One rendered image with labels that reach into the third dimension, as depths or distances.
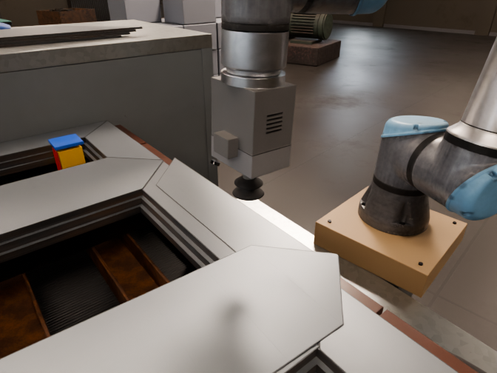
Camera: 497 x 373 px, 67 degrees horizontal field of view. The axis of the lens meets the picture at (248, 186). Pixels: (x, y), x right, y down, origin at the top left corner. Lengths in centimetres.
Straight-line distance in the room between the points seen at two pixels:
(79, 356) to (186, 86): 95
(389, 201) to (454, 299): 112
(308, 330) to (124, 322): 21
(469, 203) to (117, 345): 55
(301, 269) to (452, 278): 152
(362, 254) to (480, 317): 111
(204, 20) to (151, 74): 256
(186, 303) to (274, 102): 26
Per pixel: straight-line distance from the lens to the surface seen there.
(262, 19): 41
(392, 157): 79
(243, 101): 42
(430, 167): 73
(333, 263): 54
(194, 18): 367
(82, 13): 945
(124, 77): 116
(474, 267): 212
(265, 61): 42
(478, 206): 71
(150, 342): 46
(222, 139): 44
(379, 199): 83
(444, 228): 92
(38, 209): 74
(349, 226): 84
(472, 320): 184
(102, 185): 77
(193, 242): 60
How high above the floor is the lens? 120
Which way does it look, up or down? 29 degrees down
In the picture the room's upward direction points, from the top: straight up
